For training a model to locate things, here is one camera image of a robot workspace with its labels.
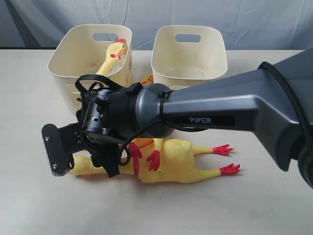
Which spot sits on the broken chicken head with tube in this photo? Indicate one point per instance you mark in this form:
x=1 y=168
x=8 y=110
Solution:
x=114 y=53

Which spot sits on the white backdrop curtain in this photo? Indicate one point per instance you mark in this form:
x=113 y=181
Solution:
x=244 y=24

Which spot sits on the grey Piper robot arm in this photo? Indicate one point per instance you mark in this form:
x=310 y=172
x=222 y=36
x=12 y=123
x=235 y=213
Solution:
x=274 y=102

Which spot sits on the small yellow rubber chicken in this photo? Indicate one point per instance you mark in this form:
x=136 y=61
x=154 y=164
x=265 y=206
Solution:
x=145 y=158

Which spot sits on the large yellow rubber chicken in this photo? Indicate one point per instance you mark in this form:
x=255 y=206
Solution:
x=178 y=158

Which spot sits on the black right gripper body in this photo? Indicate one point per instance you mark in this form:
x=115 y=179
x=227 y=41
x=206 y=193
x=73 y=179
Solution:
x=113 y=122

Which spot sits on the cream bin marked X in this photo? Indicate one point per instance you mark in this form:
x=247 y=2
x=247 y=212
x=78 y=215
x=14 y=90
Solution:
x=83 y=51

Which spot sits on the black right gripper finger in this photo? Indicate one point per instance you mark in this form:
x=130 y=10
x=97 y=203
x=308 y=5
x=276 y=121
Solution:
x=105 y=158

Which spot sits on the cream bin marked O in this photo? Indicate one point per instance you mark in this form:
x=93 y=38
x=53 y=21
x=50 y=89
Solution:
x=187 y=55

